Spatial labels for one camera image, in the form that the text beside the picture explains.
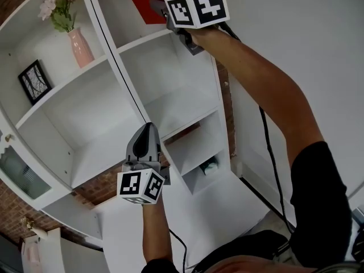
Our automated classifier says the person's right forearm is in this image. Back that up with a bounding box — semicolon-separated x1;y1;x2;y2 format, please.
191;24;325;169

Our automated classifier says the red book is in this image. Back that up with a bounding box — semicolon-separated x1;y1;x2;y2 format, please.
122;0;175;26

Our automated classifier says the black picture frame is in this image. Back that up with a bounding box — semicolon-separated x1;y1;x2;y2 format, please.
17;59;53;106

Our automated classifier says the green and white pouch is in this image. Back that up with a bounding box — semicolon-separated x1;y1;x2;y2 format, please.
198;156;220;176

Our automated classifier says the person's left forearm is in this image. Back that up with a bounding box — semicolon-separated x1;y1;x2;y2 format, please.
141;193;175;267

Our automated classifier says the bunch of pink flowers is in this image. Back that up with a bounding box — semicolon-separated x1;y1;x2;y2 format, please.
37;0;82;34

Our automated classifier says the small vase of dried flowers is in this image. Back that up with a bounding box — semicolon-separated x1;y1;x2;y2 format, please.
19;216;48;241

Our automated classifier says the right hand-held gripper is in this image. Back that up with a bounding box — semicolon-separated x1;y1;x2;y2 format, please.
149;0;231;56

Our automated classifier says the person's torso in black shirt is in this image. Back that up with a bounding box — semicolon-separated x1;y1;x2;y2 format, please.
140;140;354;273

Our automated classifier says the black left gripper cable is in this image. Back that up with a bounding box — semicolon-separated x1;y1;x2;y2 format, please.
168;228;189;273

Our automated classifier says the white low side cabinet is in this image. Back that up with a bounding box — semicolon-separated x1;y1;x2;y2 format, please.
19;227;105;273

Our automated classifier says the white harness strap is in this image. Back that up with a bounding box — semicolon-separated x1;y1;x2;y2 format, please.
272;237;303;267

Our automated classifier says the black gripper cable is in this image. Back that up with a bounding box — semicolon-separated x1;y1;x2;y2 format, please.
218;20;294;236
168;228;189;273

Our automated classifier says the white frosted glass cabinet door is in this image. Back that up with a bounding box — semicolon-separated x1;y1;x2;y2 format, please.
0;106;73;212

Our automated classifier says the white shelving unit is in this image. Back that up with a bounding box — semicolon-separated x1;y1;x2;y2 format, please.
0;0;271;273

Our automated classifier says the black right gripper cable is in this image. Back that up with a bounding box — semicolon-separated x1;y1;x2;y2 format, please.
218;20;294;236

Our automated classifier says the pink ribbed vase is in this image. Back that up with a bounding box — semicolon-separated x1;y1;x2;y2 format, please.
67;27;96;69

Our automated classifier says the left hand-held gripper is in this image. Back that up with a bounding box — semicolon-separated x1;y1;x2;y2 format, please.
117;122;171;206

